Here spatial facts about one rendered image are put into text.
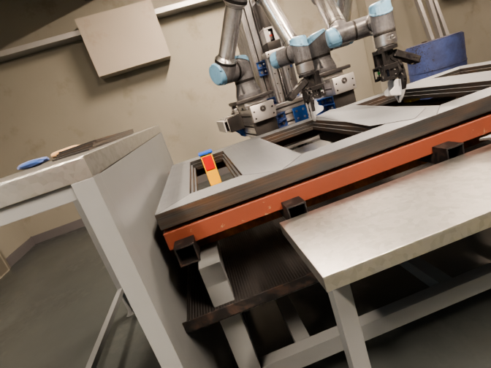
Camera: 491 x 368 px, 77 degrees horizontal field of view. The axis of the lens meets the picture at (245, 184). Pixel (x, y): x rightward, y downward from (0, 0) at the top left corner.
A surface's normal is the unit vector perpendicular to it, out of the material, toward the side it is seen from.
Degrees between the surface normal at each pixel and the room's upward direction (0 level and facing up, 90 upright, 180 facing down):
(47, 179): 90
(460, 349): 0
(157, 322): 90
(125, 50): 90
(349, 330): 90
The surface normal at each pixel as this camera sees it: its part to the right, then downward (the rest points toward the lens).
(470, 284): 0.17, 0.22
